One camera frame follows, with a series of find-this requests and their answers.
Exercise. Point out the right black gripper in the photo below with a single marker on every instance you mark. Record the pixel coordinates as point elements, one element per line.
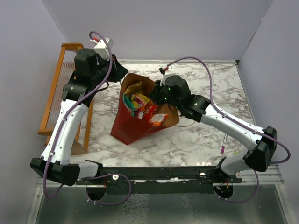
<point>154,94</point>

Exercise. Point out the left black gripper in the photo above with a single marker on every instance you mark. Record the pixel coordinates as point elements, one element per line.
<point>118,70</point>

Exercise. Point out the red brown paper bag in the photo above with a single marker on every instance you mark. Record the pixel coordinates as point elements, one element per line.
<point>129,129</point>

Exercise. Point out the colourful Fox's fruits bag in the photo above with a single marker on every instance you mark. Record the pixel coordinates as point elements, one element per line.
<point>139,101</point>

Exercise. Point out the green Fox's candy bag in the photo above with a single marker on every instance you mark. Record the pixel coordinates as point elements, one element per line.
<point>128,104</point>

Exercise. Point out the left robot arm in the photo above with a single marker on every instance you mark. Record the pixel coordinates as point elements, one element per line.
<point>93,68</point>

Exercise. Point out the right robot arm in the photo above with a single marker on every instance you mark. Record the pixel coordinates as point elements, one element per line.
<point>259,142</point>

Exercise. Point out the gold crispy snack bag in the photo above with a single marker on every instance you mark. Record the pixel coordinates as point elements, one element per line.
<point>134,88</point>

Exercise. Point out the red snack packet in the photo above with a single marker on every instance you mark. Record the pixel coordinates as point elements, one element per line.
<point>148,112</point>

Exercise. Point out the orange white snack packet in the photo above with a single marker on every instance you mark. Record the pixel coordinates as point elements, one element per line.
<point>158,119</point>

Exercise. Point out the wooden rack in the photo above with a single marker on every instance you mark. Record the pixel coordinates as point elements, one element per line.
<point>64,69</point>

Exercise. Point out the pink marker pen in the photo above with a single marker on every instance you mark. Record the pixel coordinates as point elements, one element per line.
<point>224,143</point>

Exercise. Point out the green marker pen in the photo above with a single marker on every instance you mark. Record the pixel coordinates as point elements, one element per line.
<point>237,150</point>

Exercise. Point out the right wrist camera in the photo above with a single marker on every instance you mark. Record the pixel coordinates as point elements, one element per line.
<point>166,71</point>

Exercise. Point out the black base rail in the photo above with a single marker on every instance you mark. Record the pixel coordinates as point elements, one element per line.
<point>158,180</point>

